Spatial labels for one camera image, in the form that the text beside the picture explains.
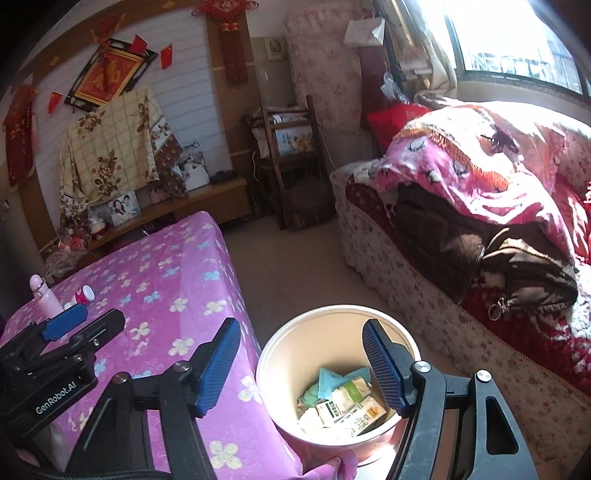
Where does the purple floral bedsheet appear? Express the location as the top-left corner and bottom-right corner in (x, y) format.
(0, 210), (358, 480)

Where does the red knot wall ornament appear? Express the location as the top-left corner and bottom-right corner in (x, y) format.
(191, 0), (259, 86)

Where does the cream round waste bin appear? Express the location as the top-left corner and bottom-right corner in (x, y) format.
(255, 305), (422, 464)

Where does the white green milk carton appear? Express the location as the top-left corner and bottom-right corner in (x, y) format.
(330, 376), (372, 407)

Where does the pink printed blanket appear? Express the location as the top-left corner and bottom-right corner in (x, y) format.
(374, 100), (591, 268)

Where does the dark wooden chair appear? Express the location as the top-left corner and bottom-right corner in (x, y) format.
(245, 95), (333, 232)

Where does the white paper bag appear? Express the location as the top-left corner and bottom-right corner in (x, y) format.
(344, 16), (386, 48)

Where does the fruit printed box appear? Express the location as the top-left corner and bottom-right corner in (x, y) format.
(272, 129), (312, 158)

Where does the cream curtain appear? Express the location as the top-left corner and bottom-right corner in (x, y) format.
(392, 0), (462, 93)

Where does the floral covered sofa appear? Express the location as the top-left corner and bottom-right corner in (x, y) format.
(330, 99), (591, 462)

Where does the red patterned sofa throw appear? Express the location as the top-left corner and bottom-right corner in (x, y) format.
(344, 175), (591, 393)

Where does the dark brown jacket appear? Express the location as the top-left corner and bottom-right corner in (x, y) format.
(392, 185), (580, 319)

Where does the framed wedding photo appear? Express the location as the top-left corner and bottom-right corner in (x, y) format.
(178, 148), (209, 190)

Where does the red hanging banner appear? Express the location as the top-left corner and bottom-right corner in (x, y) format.
(2, 85), (40, 185)

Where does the white pink yogurt bottle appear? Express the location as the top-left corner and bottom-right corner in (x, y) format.
(64, 285), (96, 311)

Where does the green pink towel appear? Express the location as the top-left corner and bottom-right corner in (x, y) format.
(298, 381), (324, 407)

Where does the yellow checked floral cloth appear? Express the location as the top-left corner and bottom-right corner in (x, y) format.
(59, 85), (185, 217)

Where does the red gold framed calligraphy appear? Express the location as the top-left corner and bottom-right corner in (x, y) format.
(65, 39), (160, 114)

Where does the framed couple photo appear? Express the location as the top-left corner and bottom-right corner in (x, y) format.
(107, 191), (141, 227)

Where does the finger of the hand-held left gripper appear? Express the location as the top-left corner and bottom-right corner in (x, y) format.
(41, 308), (126, 370)
(0, 305), (89, 365)

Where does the floral covered standing appliance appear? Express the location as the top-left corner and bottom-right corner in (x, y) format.
(283, 0), (370, 139)

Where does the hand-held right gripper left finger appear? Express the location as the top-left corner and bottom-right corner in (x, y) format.
(65, 318), (242, 480)

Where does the clear plastic bag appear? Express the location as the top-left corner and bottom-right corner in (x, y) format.
(44, 235), (90, 278)

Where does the pink thermos bottle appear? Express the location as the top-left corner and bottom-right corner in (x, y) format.
(28, 274), (63, 319)

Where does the dark red gift bag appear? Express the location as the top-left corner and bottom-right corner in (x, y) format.
(359, 44), (393, 112)

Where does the window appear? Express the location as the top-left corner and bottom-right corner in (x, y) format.
(443, 0), (591, 97)

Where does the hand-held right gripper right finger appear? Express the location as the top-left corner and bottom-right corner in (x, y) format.
(361, 318), (539, 480)

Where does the red plastic bag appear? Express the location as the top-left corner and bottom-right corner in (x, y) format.
(367, 102), (432, 144)

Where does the wooden low cabinet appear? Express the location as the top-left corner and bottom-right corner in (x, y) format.
(44, 178), (252, 282)

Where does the light blue snack packet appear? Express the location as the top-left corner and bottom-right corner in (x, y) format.
(316, 366), (370, 400)

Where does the gold cardboard box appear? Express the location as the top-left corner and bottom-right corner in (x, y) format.
(315, 398), (389, 432)

